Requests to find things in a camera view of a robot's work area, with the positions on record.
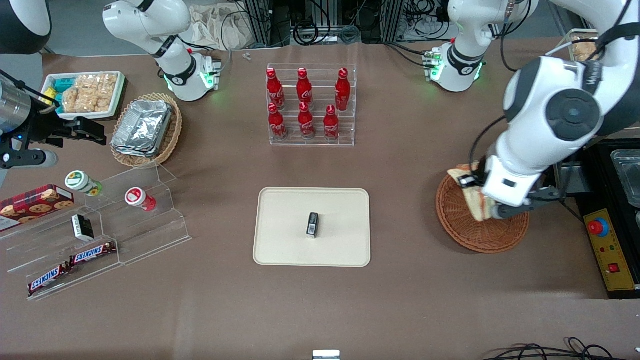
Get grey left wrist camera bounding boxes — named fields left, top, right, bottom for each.
left=491, top=201, right=532, bottom=221

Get red lid cup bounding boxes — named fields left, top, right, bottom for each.
left=124, top=187, right=157, bottom=213

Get coiled black cable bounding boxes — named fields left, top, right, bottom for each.
left=292, top=20, right=322, bottom=47

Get clear bag of crackers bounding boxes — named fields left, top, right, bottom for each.
left=61, top=73, right=119, bottom=114

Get red cookie box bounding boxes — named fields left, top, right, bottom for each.
left=0, top=184, right=75, bottom=232

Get black floor cables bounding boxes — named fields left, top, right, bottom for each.
left=481, top=337, right=640, bottom=360

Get beige cloth bag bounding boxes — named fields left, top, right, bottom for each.
left=186, top=4, right=252, bottom=52

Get red cola bottle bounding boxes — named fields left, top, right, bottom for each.
left=296, top=67, right=314, bottom=110
left=266, top=68, right=286, bottom=111
left=267, top=103, right=289, bottom=141
left=297, top=102, right=316, bottom=140
left=334, top=68, right=352, bottom=112
left=322, top=105, right=341, bottom=141

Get white plastic snack tray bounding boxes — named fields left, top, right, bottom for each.
left=41, top=71, right=126, bottom=121

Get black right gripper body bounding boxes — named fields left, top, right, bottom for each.
left=21, top=106, right=77, bottom=149

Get clear container of bread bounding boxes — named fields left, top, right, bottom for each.
left=569, top=29, right=602, bottom=64

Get aluminium frame post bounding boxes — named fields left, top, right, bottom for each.
left=381, top=0, right=407, bottom=44
left=242, top=0, right=275, bottom=47

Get clear acrylic bottle rack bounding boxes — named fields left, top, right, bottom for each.
left=266, top=63, right=358, bottom=147

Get white power strip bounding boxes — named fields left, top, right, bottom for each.
left=406, top=12, right=455, bottom=40

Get round brown wicker basket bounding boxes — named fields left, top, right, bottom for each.
left=435, top=170, right=531, bottom=254

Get stack of foil trays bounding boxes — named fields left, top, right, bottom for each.
left=111, top=100, right=174, bottom=159

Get snickers chocolate bar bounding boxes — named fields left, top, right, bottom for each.
left=27, top=262, right=72, bottom=297
left=69, top=241, right=118, bottom=266

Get green lid cup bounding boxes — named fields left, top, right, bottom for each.
left=65, top=170, right=104, bottom=197

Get triangular sandwich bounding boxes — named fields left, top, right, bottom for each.
left=447, top=163, right=497, bottom=223

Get metal food pan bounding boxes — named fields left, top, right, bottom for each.
left=610, top=150, right=640, bottom=209

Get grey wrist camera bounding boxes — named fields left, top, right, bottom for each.
left=491, top=201, right=532, bottom=221
left=0, top=149, right=59, bottom=170

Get black and white small box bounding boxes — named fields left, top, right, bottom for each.
left=71, top=214, right=95, bottom=242

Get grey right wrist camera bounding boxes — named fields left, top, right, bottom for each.
left=0, top=149, right=59, bottom=170

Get oval light wicker basket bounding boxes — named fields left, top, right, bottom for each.
left=110, top=92, right=183, bottom=169

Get cream rectangular tray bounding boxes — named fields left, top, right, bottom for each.
left=253, top=187, right=372, bottom=268

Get black side stand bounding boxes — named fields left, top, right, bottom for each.
left=552, top=139, right=640, bottom=301

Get yellow emergency stop box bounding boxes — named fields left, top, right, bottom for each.
left=583, top=208, right=640, bottom=293

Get clear acrylic stepped stand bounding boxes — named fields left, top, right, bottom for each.
left=0, top=164, right=193, bottom=302

